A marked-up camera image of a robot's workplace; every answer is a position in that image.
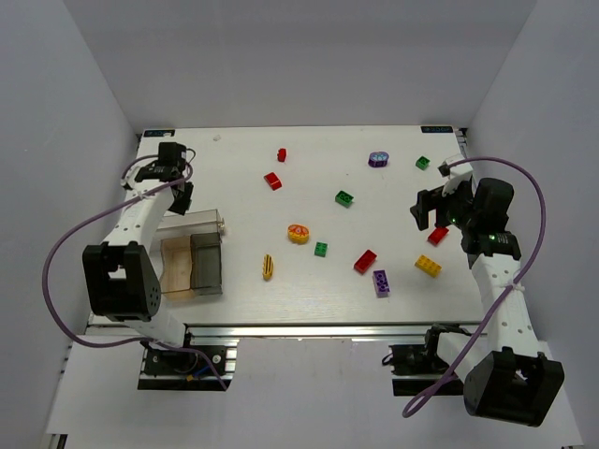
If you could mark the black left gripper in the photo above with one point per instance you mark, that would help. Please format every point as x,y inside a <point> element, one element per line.
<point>180,198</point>

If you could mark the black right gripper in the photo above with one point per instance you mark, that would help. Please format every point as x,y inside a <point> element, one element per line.
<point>432,206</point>

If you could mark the small green lego brick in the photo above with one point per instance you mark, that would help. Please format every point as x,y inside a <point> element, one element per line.
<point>422,162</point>

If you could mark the yellow two-by-three lego brick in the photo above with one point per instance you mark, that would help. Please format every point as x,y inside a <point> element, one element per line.
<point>428,266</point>

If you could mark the green two-by-two lego brick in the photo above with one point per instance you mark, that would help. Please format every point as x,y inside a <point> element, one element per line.
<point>344,199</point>

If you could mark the yellow arch lego piece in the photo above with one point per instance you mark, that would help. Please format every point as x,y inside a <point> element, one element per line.
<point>268,267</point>

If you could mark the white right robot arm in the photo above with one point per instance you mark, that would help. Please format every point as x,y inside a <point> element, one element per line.
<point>504,372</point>

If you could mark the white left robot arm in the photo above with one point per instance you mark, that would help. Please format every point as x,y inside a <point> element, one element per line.
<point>121,282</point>

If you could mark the left blue table label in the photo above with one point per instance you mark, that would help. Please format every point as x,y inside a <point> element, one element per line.
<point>158,133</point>

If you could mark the blue table label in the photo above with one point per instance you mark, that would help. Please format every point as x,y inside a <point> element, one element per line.
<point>158,133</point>
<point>436,129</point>

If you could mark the clear smoky long container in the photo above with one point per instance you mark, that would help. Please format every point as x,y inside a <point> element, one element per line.
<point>204,221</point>

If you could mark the purple round lego piece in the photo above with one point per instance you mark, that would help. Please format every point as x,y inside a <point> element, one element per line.
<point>378,159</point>

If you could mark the right blue table label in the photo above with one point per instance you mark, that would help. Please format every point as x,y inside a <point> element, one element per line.
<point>436,129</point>

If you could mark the red two-by-two lego brick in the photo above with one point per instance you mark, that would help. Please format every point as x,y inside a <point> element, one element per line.
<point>365,261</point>

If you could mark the dark grey clear container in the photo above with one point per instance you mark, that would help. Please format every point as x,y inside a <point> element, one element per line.
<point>206,276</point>

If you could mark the purple lego brick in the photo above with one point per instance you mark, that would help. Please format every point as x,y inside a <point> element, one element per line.
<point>380,283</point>

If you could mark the red sloped lego brick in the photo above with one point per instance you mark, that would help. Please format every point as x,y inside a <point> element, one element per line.
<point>273,181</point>

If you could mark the small red lego piece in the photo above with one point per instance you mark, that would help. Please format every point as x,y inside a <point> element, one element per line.
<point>281,155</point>

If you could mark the amber clear container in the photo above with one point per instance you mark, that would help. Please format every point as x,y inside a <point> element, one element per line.
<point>175,280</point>

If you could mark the yellow round decorated lego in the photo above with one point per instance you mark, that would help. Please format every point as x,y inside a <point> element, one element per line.
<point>298,233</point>

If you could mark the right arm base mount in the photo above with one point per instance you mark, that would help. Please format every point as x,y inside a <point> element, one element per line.
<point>416,367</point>

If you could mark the aluminium table front rail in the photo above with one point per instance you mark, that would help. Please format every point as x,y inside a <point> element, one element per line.
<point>305,331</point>

